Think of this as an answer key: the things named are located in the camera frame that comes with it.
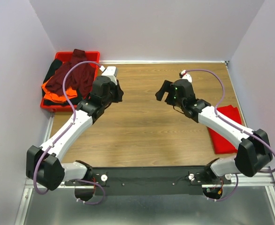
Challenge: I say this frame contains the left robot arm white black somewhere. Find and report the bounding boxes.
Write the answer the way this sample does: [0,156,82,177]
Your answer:
[25,75,123,191]

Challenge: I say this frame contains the maroon t shirt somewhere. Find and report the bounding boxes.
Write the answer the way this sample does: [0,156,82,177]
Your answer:
[46,49,96,97]

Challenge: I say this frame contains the black t shirt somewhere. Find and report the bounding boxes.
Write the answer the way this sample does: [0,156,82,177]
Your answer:
[41,59,83,108]

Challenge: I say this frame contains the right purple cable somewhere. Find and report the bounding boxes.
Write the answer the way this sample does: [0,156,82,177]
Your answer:
[182,68,275,202]

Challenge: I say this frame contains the purple cable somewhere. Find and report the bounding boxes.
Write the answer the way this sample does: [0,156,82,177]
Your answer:
[33,60,106,205]
[182,68,275,202]

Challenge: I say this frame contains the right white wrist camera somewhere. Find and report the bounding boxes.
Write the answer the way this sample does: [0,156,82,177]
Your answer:
[179,70,192,83]

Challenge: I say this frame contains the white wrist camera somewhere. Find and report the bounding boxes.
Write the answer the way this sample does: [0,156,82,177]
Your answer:
[99,65,118,85]
[179,70,192,83]

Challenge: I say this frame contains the red plastic bin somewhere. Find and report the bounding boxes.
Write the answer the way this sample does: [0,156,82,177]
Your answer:
[40,51,100,113]

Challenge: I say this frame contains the orange t shirt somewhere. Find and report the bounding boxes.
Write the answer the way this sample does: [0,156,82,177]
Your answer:
[41,81,78,104]

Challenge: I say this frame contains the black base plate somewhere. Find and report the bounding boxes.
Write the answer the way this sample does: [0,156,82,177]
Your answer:
[64,165,232,196]

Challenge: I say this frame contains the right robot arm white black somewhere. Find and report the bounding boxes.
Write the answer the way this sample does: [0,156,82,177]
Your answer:
[155,79,273,184]

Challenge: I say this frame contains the bright red t shirt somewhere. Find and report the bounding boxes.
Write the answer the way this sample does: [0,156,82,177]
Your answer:
[207,105,242,154]

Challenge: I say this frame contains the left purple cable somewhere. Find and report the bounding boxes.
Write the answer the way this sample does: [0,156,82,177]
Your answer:
[33,60,106,205]

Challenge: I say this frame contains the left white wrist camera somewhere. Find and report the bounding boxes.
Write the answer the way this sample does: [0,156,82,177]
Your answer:
[99,65,118,85]

